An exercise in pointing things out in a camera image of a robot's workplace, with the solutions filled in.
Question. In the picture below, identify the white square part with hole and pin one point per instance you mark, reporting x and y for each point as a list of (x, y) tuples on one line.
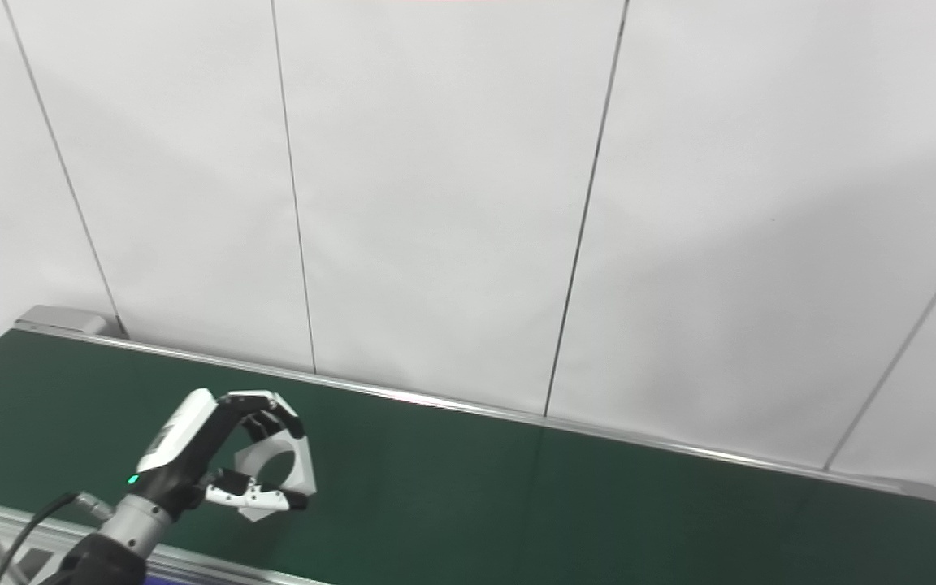
[(301, 467)]

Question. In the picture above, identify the green conveyor belt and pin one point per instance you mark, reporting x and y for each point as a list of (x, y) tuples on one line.
[(557, 504)]

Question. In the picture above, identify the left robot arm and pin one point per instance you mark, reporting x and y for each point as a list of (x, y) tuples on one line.
[(114, 544)]

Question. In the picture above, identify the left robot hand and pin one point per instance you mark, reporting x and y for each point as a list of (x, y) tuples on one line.
[(184, 455)]

